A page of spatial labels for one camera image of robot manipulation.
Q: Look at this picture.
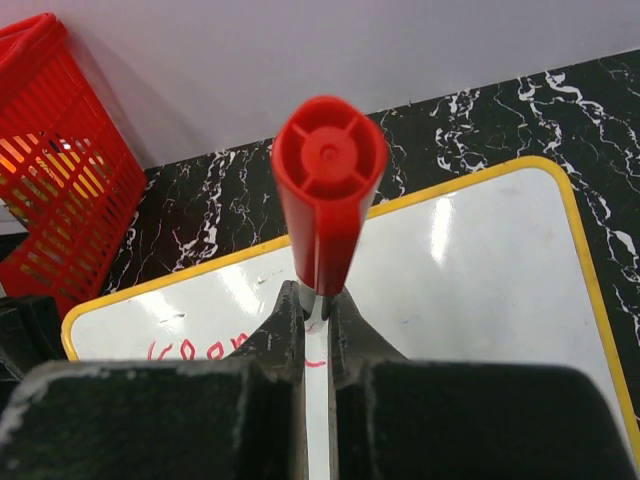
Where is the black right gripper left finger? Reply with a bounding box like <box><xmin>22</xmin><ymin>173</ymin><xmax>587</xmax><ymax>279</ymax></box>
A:
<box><xmin>231</xmin><ymin>280</ymin><xmax>308</xmax><ymax>479</ymax></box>

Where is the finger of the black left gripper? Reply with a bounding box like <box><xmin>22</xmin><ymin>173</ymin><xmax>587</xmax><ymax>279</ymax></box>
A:
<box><xmin>1</xmin><ymin>295</ymin><xmax>66</xmax><ymax>380</ymax></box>

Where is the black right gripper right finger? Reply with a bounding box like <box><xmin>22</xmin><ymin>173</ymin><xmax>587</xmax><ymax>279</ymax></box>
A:
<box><xmin>328</xmin><ymin>291</ymin><xmax>415</xmax><ymax>479</ymax></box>

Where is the yellow-framed whiteboard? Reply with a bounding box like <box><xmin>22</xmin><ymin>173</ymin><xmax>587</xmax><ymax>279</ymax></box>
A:
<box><xmin>61</xmin><ymin>156</ymin><xmax>639</xmax><ymax>479</ymax></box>

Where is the red-capped whiteboard marker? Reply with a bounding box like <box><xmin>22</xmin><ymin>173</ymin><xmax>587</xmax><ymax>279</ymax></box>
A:
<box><xmin>270</xmin><ymin>95</ymin><xmax>389</xmax><ymax>320</ymax></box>

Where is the red plastic shopping basket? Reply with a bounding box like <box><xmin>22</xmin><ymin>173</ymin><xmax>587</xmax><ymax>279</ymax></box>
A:
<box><xmin>1</xmin><ymin>13</ymin><xmax>146</xmax><ymax>314</ymax></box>

